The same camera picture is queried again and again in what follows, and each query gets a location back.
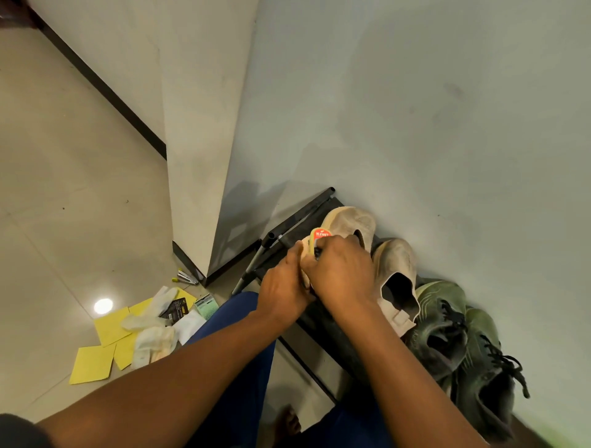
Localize black metal shoe rack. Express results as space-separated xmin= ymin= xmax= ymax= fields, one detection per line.
xmin=205 ymin=186 xmax=453 ymax=405

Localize person's left forearm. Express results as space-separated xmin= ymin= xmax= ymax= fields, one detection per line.
xmin=36 ymin=311 xmax=296 ymax=448

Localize green sneaker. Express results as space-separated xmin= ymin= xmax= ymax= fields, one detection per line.
xmin=405 ymin=280 xmax=470 ymax=384
xmin=454 ymin=306 xmax=531 ymax=444

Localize yellow-edged shoe shine sponge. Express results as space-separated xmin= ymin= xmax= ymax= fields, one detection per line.
xmin=309 ymin=227 xmax=333 ymax=258

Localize white paper square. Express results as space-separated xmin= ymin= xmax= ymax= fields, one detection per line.
xmin=173 ymin=309 xmax=207 ymax=346

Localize person's right forearm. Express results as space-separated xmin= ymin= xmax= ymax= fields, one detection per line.
xmin=332 ymin=300 xmax=490 ymax=448

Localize person's right foot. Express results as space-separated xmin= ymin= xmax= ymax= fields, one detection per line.
xmin=272 ymin=405 xmax=302 ymax=448

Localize person's left hand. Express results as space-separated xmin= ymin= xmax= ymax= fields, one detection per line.
xmin=256 ymin=241 xmax=317 ymax=329

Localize dark blue trousers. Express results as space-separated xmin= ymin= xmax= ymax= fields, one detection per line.
xmin=184 ymin=291 xmax=393 ymax=448

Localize small dark packet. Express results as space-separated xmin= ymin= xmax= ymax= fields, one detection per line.
xmin=159 ymin=297 xmax=189 ymax=326

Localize pale teal packet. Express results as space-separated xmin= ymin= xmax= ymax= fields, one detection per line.
xmin=193 ymin=294 xmax=220 ymax=321

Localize person's right hand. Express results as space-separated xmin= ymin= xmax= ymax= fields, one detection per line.
xmin=300 ymin=234 xmax=377 ymax=314

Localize dark skirting strip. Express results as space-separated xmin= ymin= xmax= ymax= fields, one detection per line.
xmin=34 ymin=14 xmax=168 ymax=161
xmin=172 ymin=241 xmax=207 ymax=287

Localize beige suede shoe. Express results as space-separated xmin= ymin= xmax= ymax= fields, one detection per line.
xmin=371 ymin=238 xmax=421 ymax=338
xmin=300 ymin=206 xmax=377 ymax=289

